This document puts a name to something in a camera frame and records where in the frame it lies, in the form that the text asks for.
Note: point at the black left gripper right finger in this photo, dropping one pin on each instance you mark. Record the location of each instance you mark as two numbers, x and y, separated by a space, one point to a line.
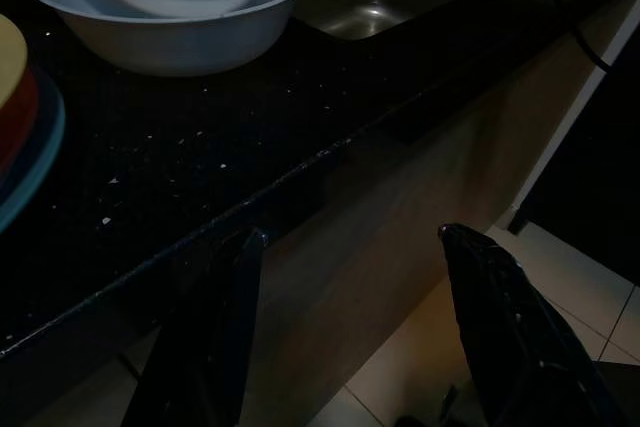
520 357

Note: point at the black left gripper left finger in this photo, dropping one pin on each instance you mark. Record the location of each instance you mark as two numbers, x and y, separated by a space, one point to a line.
210 347

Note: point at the yellow plate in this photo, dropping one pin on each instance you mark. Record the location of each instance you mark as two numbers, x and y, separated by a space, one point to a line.
10 62

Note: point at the black kitchen appliance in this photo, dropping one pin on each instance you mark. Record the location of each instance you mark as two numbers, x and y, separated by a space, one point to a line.
600 157

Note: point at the grey cabinet door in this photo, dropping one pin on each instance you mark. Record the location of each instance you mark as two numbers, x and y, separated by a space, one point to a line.
375 227

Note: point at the teal plate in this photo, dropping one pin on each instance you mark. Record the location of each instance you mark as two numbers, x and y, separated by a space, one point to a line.
45 147

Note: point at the white bowl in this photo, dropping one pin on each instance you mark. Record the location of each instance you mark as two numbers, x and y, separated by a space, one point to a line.
165 32

